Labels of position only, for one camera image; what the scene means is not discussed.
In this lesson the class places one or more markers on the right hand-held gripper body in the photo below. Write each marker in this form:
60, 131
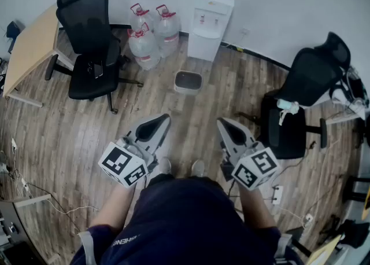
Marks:
248, 162

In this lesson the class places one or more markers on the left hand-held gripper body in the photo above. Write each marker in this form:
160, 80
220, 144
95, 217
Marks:
136, 154

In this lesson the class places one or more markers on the small white waste bin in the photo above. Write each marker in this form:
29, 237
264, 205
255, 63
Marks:
188, 88

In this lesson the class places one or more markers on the person's left forearm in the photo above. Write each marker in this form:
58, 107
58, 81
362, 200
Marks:
115, 209

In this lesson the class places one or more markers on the person's right forearm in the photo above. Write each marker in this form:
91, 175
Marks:
255, 209

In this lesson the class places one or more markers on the person's left white shoe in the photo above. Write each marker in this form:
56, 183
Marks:
164, 166

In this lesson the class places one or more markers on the person's black trousers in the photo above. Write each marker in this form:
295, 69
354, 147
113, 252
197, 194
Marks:
162, 177

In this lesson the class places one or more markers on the pale blue cloth bundle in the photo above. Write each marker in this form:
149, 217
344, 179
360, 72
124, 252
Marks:
289, 107

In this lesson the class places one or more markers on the person's dark blue shirt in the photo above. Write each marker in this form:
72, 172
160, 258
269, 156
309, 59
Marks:
185, 223

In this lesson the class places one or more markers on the black smartphone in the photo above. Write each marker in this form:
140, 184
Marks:
98, 70

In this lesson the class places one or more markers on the large clear water jug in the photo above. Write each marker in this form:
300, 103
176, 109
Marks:
139, 19
167, 31
144, 49

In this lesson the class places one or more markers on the black mesh office chair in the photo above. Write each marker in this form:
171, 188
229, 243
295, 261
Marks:
312, 75
86, 26

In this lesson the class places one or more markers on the light wooden board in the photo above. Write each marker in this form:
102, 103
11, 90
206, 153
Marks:
322, 252

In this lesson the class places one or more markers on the cluttered white desk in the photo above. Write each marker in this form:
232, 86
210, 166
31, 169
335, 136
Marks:
351, 104

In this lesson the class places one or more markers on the white water dispenser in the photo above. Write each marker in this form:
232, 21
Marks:
206, 41

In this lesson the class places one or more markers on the black bag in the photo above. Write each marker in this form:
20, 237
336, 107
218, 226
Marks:
357, 233

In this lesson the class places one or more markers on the light wooden desk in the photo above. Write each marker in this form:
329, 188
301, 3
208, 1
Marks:
31, 47

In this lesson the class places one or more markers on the dark grey desk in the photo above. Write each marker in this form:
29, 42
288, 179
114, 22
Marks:
17, 255

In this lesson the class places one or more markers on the black desk device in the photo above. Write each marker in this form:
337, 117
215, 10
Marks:
14, 31

